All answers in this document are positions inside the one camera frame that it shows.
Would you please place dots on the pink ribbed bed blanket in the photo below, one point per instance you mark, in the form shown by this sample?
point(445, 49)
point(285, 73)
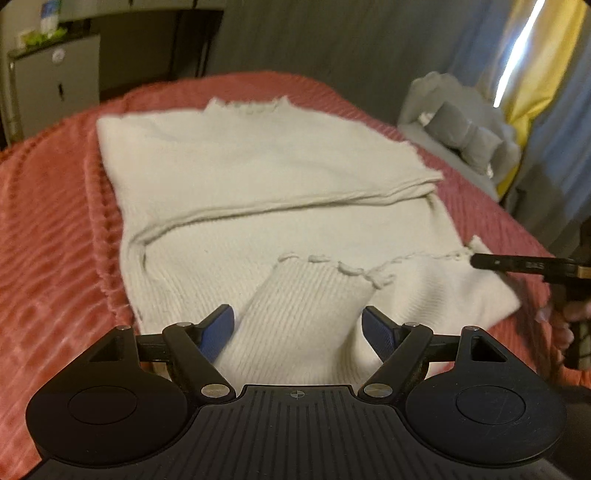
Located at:
point(61, 288)

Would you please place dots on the grey bow cushion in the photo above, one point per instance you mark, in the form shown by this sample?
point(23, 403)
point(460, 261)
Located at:
point(475, 144)

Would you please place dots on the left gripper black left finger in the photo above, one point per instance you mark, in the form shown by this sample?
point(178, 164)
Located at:
point(172, 367)

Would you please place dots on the white knit sweater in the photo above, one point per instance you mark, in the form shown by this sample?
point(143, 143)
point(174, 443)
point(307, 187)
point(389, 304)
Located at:
point(296, 219)

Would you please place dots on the grey vanity desk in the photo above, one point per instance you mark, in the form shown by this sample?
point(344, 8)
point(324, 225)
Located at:
point(143, 42)

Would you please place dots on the blue white tissue pack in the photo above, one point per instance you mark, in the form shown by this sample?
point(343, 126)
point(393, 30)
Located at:
point(49, 17)

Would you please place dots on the yellow curtain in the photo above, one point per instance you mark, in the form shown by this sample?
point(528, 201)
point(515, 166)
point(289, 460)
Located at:
point(538, 45)

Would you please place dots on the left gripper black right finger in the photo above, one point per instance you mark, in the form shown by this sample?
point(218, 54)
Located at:
point(408, 350)

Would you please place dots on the person's right hand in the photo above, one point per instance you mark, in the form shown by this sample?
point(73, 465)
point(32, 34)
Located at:
point(561, 319)

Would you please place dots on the grey bedside cabinet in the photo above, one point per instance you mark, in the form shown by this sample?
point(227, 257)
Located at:
point(50, 83)

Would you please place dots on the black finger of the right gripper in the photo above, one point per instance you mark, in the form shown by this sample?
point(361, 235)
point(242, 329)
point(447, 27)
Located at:
point(554, 270)

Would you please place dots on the grey shell-shaped chair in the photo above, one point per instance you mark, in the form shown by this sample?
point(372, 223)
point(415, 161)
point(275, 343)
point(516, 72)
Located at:
point(424, 98)

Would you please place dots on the green item on cabinet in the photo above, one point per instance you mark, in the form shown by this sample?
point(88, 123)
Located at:
point(31, 38)

